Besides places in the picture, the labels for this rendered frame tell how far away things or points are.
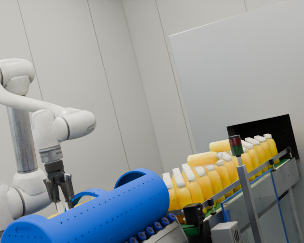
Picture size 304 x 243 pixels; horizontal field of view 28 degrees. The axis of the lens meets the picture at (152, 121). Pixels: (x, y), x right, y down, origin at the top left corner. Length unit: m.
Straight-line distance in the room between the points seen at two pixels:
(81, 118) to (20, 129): 0.52
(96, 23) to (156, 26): 0.79
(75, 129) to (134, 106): 5.16
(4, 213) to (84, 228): 0.65
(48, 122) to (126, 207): 0.51
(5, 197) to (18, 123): 0.35
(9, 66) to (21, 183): 0.56
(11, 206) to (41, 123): 0.64
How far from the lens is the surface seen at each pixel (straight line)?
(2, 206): 2.92
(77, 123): 2.49
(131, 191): 2.71
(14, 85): 2.90
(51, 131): 2.43
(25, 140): 2.97
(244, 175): 3.19
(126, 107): 7.49
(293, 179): 4.37
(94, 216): 2.44
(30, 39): 6.51
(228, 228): 2.98
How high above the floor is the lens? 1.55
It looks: 2 degrees down
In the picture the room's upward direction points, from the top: 14 degrees counter-clockwise
